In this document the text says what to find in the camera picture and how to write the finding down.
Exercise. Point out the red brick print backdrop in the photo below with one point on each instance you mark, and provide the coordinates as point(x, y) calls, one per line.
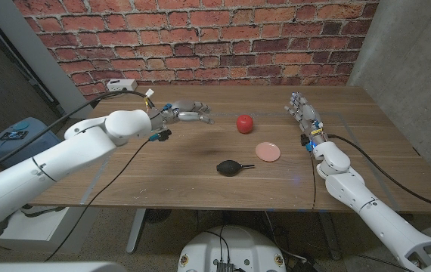
point(200, 41)

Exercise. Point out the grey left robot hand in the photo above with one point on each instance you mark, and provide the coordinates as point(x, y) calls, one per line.
point(183, 111)

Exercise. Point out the pink round plate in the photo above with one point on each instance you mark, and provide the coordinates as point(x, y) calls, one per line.
point(267, 152)

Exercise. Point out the white flat floor board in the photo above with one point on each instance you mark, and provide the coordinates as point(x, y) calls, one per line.
point(49, 230)

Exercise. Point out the blue plastic stool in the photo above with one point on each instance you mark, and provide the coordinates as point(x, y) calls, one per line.
point(30, 143)

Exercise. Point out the red apple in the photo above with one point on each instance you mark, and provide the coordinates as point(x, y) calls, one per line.
point(245, 124)

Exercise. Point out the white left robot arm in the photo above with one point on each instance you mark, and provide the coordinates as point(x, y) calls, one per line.
point(56, 158)

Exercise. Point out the white power strip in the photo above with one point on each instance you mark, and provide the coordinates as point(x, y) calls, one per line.
point(121, 84)

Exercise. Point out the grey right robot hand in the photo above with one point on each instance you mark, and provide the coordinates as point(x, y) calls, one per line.
point(308, 115)

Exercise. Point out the black small device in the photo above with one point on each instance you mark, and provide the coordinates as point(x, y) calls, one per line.
point(13, 135)

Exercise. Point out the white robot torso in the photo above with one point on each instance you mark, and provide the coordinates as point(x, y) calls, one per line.
point(232, 249)

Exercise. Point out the teal round disc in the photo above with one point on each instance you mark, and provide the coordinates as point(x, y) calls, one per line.
point(20, 125)

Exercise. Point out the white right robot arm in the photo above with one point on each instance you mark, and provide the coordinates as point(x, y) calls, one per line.
point(378, 215)

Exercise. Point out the black rubber air blower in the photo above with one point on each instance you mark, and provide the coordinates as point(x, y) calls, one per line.
point(228, 168)

